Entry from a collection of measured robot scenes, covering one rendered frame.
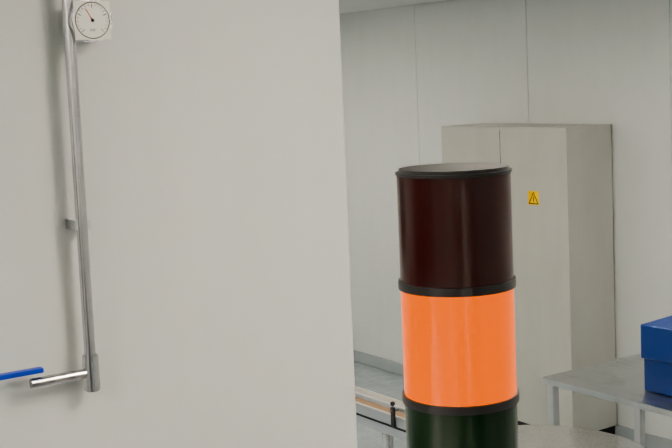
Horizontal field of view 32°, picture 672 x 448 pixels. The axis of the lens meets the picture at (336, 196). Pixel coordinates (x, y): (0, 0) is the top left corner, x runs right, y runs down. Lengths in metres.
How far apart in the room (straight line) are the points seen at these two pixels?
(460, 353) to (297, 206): 1.65
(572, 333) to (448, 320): 7.00
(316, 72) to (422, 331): 1.67
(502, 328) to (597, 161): 7.02
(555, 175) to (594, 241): 0.50
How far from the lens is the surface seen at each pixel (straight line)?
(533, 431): 4.95
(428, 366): 0.50
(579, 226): 7.43
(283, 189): 2.11
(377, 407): 5.32
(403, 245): 0.50
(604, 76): 7.65
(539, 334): 7.68
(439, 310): 0.49
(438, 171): 0.48
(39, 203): 1.91
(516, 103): 8.22
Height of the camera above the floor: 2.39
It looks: 6 degrees down
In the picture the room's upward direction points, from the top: 2 degrees counter-clockwise
